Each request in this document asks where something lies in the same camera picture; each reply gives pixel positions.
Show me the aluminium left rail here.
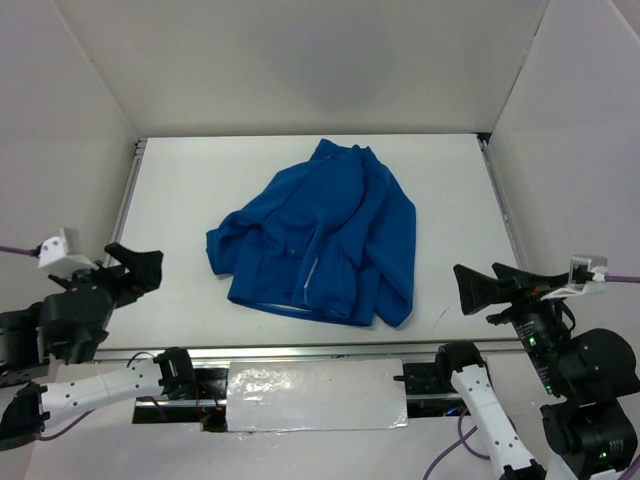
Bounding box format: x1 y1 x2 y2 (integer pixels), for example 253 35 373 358
109 138 148 243

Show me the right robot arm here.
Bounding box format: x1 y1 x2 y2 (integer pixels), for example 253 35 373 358
434 255 639 479

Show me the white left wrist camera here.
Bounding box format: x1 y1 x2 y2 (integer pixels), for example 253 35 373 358
38 227 98 279

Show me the white foil tape panel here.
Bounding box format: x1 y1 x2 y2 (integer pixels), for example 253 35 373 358
226 359 408 433

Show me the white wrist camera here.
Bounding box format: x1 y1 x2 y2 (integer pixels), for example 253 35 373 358
38 227 98 279
541 254 608 300

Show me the aluminium front rail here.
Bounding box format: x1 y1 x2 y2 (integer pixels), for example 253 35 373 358
94 340 522 362

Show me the aluminium rail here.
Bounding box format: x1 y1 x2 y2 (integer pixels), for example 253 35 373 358
109 138 148 243
475 132 526 267
94 340 522 362

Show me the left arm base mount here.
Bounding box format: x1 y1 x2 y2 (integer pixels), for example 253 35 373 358
132 367 229 433

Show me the aluminium right rail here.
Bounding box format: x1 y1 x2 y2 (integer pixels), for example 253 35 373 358
475 132 526 267

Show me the blue zip jacket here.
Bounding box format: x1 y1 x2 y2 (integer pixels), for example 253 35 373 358
206 139 417 328

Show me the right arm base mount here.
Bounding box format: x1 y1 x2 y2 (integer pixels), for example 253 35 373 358
393 362 465 419

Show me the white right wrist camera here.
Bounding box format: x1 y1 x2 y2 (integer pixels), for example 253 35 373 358
541 254 608 300

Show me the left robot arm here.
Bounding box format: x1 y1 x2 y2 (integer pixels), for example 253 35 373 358
1 237 196 451

